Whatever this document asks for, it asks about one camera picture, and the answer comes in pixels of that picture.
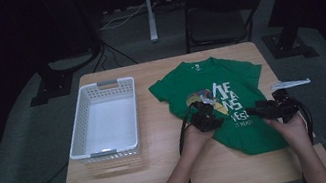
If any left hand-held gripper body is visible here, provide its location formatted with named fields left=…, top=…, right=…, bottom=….
left=188, top=107, right=226, bottom=135

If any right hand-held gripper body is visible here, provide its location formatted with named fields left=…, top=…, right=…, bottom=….
left=255, top=93, right=303, bottom=129

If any green printed t-shirt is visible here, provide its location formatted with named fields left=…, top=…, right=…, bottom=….
left=144, top=45, right=291, bottom=172

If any person's left hand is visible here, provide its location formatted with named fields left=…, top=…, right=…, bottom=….
left=178, top=120, right=219, bottom=157

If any person's right hand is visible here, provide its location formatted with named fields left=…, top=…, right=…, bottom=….
left=264, top=110, right=312, bottom=152

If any white plastic clip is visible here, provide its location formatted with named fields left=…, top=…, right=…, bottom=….
left=269, top=76, right=312, bottom=93

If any grey tape piece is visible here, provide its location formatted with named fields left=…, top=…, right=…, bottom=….
left=310, top=133, right=326, bottom=147

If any black floor stand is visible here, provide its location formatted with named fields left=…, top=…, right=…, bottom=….
left=21, top=44, right=111, bottom=108
left=255, top=0, right=320, bottom=66

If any black folding chair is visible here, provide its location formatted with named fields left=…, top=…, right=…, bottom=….
left=177, top=0, right=272, bottom=55

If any white perforated plastic basket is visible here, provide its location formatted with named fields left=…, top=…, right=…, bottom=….
left=57, top=75, right=148, bottom=168

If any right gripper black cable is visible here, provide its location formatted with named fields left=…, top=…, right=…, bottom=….
left=294, top=98, right=318, bottom=146

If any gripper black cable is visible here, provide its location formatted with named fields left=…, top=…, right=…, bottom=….
left=294, top=98, right=318, bottom=146
left=117, top=102, right=211, bottom=183

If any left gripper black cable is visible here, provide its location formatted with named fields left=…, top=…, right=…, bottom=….
left=117, top=102, right=211, bottom=183

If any white floor cable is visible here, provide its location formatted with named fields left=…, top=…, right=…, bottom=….
left=96, top=2, right=152, bottom=32

